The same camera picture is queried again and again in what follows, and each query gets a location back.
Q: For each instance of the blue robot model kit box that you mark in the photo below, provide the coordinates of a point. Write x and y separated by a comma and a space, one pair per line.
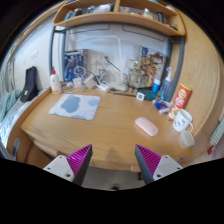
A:
74, 65

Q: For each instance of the wooden shelf unit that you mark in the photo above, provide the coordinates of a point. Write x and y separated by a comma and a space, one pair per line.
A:
116, 18

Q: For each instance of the white red-pump lotion bottle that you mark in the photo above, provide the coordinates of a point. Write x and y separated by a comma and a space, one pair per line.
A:
55, 84

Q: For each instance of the white wall switch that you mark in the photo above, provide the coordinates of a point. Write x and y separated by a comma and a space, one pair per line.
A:
34, 54

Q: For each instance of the black bag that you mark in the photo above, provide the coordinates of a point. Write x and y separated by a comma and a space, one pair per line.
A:
30, 85

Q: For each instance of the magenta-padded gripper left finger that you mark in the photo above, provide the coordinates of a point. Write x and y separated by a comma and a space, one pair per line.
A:
60, 165

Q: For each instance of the grey blue-printed mouse pad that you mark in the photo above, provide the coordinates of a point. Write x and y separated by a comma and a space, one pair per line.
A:
75, 106

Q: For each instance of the small white cube clock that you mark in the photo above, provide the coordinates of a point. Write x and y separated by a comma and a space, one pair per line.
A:
140, 96

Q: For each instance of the metal cup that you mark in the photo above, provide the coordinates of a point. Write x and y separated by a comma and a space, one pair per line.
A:
106, 76

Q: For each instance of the white charger block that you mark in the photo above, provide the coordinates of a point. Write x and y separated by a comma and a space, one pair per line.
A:
89, 81

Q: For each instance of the blue checked bedding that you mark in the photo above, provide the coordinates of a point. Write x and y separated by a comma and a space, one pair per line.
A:
11, 125

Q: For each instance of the large brown tree figure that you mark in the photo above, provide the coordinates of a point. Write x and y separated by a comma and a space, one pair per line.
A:
150, 68

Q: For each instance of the white power strip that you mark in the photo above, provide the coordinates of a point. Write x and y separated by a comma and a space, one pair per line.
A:
104, 88

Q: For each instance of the colourful printed box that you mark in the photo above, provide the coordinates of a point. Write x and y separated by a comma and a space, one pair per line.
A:
156, 55

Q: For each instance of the blue white-capped tube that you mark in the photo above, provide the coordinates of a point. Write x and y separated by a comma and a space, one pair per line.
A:
156, 86

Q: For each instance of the grey metal shelf frame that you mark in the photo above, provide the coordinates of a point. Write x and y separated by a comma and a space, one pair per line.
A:
52, 60

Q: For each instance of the blue spray bottle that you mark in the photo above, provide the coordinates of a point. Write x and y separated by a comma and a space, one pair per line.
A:
166, 88

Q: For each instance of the pink computer mouse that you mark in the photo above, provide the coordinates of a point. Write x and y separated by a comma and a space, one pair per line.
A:
146, 126

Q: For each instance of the red chips can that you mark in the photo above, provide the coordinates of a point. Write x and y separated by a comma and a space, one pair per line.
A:
180, 100

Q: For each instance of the teal blanket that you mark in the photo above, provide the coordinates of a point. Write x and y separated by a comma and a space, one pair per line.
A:
8, 103

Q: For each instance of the clear plastic cup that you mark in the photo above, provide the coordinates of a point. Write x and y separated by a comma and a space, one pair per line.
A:
186, 139

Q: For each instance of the teal round bowl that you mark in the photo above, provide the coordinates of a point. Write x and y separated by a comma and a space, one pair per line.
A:
148, 94

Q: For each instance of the blue tissue packet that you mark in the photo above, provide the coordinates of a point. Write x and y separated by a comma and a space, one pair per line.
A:
161, 106

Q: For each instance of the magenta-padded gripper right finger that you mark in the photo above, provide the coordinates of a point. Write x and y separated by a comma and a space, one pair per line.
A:
166, 164

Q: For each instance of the white printed mug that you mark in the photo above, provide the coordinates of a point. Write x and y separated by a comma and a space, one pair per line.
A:
181, 120

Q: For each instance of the black ruler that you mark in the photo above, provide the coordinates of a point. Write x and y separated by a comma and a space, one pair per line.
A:
124, 94

